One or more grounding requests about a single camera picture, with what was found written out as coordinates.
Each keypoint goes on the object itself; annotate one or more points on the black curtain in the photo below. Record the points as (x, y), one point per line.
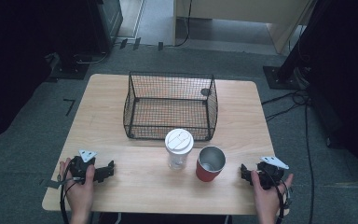
(9, 62)
(345, 77)

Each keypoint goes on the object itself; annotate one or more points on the black stand base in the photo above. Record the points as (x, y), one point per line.
(281, 77)
(70, 70)

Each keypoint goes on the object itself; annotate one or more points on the person's dark lap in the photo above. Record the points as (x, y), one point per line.
(167, 219)

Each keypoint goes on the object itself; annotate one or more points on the short black floor tape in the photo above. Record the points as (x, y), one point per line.
(123, 43)
(160, 46)
(137, 43)

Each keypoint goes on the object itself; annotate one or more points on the person's right hand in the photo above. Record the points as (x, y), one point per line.
(268, 199)

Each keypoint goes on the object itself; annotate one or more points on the person's left hand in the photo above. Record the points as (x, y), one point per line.
(79, 196)

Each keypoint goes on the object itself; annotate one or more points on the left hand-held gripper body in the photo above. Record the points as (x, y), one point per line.
(80, 167)

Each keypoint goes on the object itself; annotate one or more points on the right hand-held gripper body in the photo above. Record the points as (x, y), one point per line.
(270, 174)

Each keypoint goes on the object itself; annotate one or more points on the black cabinet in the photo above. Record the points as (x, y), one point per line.
(107, 21)

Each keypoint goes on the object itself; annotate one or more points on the angled black floor tape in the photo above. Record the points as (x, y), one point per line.
(70, 105)

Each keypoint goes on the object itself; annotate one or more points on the red metal tumbler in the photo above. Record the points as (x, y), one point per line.
(210, 164)

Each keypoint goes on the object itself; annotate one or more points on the clear cup with white lid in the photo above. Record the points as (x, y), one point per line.
(179, 148)

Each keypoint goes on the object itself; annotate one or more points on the beige wooden cabinet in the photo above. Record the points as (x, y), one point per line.
(245, 12)

